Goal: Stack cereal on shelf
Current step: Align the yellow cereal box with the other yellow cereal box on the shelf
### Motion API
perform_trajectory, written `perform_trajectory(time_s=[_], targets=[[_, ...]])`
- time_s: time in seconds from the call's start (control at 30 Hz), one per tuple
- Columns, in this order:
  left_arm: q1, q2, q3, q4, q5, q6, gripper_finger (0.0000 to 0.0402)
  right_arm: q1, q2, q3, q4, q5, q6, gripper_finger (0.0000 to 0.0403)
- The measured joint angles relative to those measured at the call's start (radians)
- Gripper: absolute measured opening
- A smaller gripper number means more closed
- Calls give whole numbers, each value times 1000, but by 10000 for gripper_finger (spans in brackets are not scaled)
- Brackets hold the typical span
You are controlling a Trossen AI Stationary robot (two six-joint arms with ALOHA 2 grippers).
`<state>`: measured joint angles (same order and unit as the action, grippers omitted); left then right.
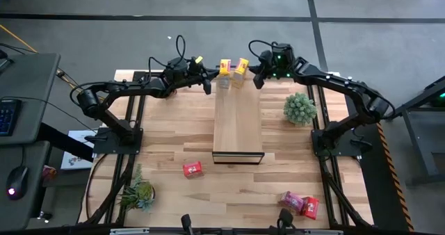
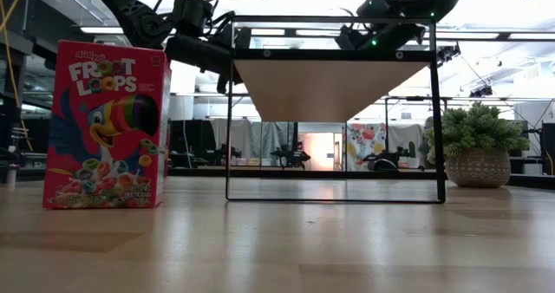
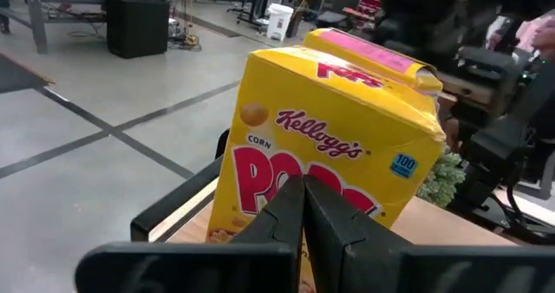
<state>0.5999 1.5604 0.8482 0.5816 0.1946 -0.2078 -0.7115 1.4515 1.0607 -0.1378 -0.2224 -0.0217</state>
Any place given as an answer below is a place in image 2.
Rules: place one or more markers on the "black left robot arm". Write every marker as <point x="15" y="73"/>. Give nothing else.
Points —
<point x="143" y="24"/>

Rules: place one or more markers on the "white cup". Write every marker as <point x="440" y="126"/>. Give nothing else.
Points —
<point x="11" y="176"/>

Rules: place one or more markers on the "floral patterned cloth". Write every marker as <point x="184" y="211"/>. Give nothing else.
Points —
<point x="364" y="143"/>

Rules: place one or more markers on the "green potted plant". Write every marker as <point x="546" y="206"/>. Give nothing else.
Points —
<point x="477" y="154"/>

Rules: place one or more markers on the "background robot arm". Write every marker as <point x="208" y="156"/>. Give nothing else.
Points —
<point x="290" y="156"/>
<point x="388" y="158"/>

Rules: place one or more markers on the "red Froot Loops cereal box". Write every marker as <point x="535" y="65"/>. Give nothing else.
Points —
<point x="108" y="124"/>

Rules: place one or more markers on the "grey cloth cover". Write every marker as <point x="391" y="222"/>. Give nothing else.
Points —
<point x="243" y="137"/>

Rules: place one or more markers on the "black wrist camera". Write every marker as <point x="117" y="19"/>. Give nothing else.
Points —
<point x="193" y="11"/>

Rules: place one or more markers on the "wooden shelf with black frame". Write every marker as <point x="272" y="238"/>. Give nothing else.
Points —
<point x="329" y="89"/>

